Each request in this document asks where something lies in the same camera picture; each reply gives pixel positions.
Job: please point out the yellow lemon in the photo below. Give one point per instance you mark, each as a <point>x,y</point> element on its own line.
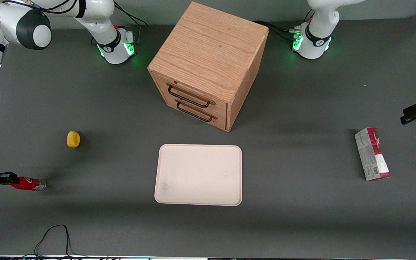
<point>73,139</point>

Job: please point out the wooden drawer front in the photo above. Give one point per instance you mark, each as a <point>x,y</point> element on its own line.
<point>197,115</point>
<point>193,92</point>

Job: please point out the wooden drawer cabinet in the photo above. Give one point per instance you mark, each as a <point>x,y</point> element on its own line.
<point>208,54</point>

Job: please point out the red and grey carton box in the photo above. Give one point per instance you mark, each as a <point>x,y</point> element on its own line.
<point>372,153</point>

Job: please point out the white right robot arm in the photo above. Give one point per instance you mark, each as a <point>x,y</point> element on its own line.
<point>2,72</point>

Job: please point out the red coke bottle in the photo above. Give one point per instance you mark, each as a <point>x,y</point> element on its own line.
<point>29,184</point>

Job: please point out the cream plastic tray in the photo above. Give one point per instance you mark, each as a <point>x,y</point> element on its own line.
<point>199,175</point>

